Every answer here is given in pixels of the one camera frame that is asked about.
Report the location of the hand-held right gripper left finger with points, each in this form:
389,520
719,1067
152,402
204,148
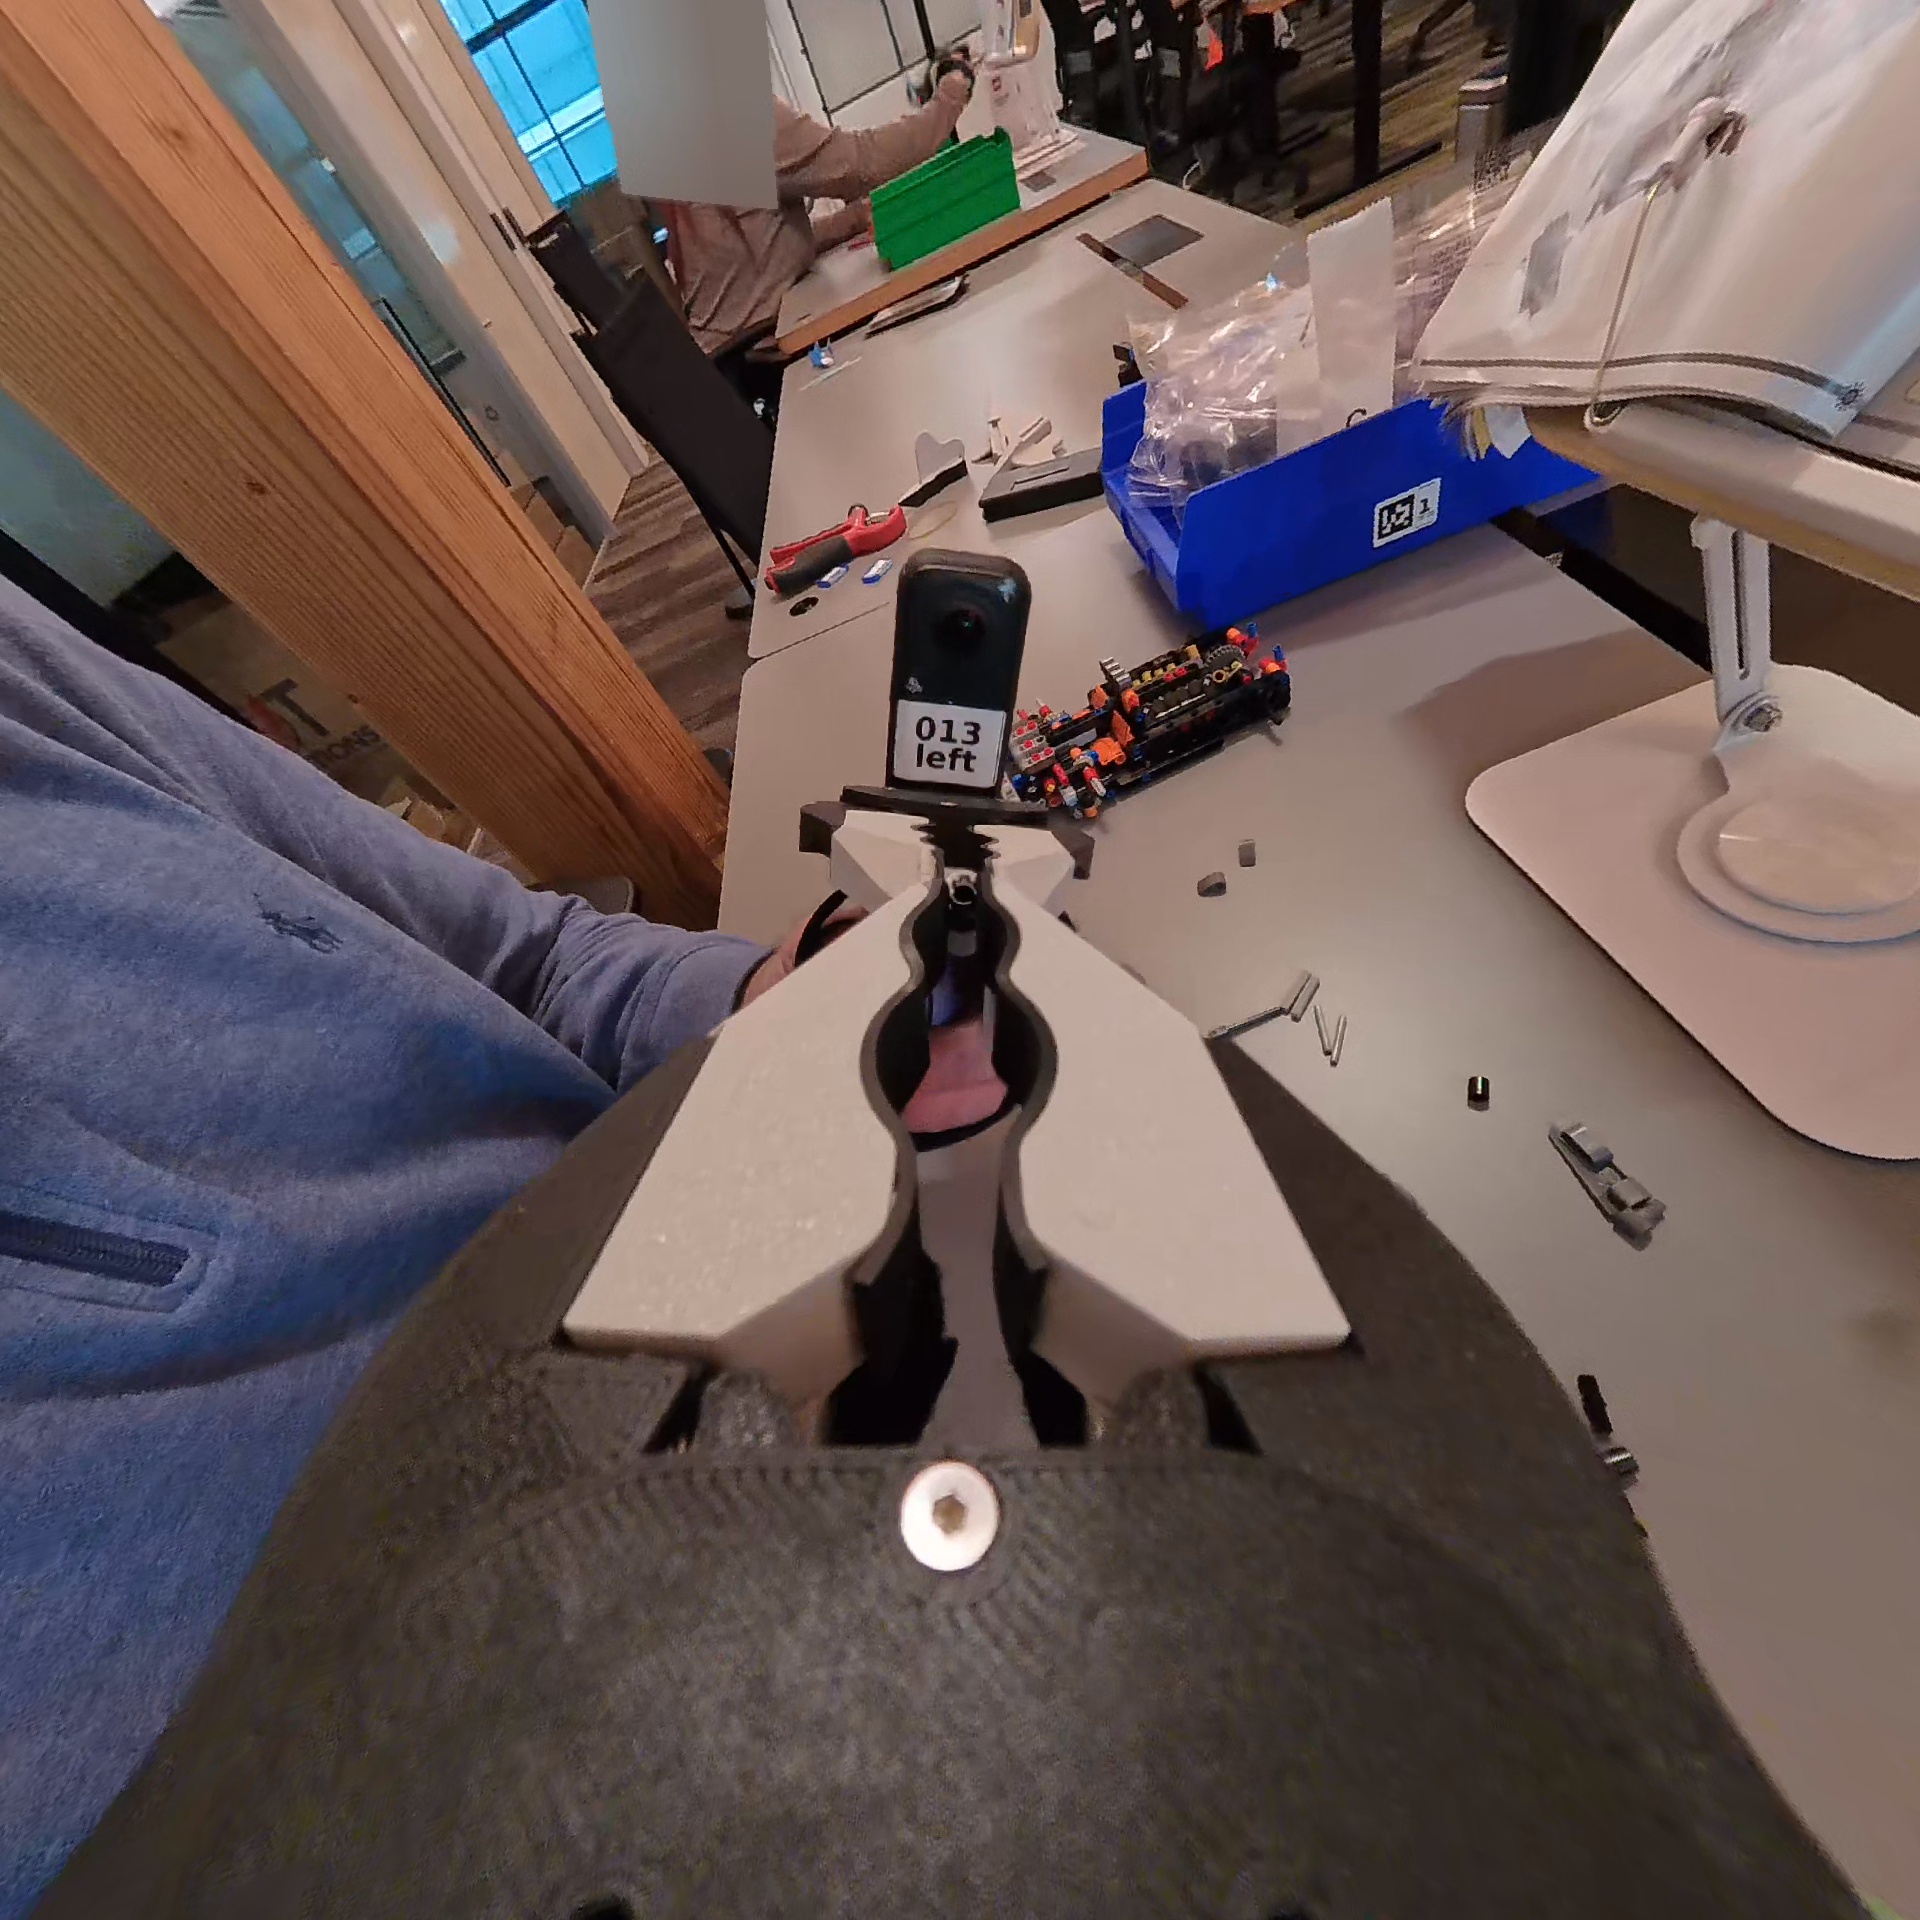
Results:
752,1170

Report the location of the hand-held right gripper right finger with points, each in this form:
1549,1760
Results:
1153,1170

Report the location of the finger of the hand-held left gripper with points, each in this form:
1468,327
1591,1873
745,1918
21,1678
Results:
877,867
1041,867

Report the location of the person's left forearm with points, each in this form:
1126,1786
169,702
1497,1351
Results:
645,991

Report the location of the long black lego axle piece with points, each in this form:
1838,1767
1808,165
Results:
1245,1022

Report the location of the lego car chassis model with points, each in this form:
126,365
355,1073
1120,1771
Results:
1153,722

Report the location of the small black lego piece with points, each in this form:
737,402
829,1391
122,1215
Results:
1594,1403
1619,1465

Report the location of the lego instruction booklet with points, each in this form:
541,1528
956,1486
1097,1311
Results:
1726,196

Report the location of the grey plate with black edge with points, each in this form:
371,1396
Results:
938,466

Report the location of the blue storage bin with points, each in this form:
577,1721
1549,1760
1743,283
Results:
1290,524

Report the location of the clear plastic parts bags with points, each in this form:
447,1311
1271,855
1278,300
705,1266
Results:
1215,376

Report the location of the green storage bin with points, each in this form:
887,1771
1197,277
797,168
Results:
945,203

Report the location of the dark square pad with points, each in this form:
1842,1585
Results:
1153,242

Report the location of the white paper sheet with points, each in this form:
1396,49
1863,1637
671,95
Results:
1352,300

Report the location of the person's blue sweater torso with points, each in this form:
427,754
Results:
226,1050

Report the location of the white book stand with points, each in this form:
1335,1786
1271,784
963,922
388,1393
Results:
1650,930

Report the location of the printed cardboard box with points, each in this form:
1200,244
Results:
300,722

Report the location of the wooden pillar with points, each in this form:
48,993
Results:
300,495

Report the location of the blue window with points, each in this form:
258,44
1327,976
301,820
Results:
523,92

